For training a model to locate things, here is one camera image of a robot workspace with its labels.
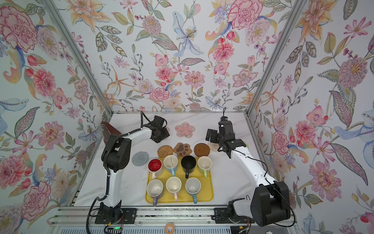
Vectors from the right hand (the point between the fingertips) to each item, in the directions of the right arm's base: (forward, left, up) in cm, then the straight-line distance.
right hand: (214, 132), depth 86 cm
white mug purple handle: (-28, +33, -16) cm, 47 cm away
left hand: (+8, +30, -15) cm, 34 cm away
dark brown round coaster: (-1, +7, -18) cm, 19 cm away
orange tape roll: (-45, +23, -16) cm, 53 cm away
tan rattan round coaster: (-3, +32, -17) cm, 36 cm away
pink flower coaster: (+16, +19, -18) cm, 31 cm away
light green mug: (-14, +5, -13) cm, 20 cm away
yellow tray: (-30, +5, -17) cm, 35 cm away
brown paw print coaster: (-2, +20, -17) cm, 26 cm away
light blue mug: (-13, +26, -15) cm, 33 cm away
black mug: (-15, +15, -11) cm, 24 cm away
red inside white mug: (-15, +36, -16) cm, 42 cm away
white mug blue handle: (-26, +12, -17) cm, 33 cm away
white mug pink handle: (-26, +23, -16) cm, 38 cm away
